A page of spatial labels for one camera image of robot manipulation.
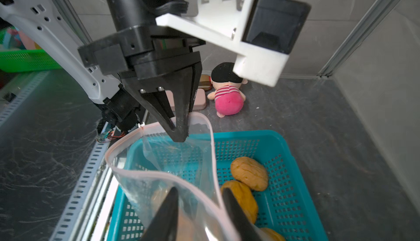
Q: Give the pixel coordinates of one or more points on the clear pink-print zipper bag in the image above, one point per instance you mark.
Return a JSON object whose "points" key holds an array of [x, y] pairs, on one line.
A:
{"points": [[147, 164]]}

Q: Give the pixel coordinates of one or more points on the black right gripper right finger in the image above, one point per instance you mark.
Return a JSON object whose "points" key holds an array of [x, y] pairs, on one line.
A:
{"points": [[245, 228]]}

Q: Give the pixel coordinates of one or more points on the green plastic basket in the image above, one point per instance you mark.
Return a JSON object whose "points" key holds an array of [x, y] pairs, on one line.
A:
{"points": [[15, 59]]}

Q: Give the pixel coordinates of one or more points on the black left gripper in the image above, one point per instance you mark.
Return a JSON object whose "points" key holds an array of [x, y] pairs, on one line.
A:
{"points": [[149, 52]]}

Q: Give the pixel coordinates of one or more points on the teal plastic basket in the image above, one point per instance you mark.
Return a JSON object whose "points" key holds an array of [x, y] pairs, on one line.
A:
{"points": [[286, 205]]}

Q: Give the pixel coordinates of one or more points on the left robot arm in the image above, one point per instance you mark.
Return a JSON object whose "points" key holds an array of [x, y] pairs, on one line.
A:
{"points": [[41, 21]]}

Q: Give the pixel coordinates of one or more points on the yellow potato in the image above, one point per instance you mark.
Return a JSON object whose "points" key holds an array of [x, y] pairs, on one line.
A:
{"points": [[244, 197], [186, 228]]}

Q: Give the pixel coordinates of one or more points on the smooth brown potato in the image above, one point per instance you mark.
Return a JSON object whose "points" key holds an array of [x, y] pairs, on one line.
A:
{"points": [[250, 172]]}

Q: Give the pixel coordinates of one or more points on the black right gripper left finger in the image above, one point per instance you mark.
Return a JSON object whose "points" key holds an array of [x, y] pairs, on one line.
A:
{"points": [[164, 226]]}

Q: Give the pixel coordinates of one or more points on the wrinkled orange potato bottom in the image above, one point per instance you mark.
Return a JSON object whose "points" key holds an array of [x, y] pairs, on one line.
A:
{"points": [[273, 234]]}

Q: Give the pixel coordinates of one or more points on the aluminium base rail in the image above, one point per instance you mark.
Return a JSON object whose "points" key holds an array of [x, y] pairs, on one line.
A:
{"points": [[87, 213]]}

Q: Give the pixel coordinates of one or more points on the pink plush doll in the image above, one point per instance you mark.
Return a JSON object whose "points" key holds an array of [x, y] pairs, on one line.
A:
{"points": [[227, 96]]}

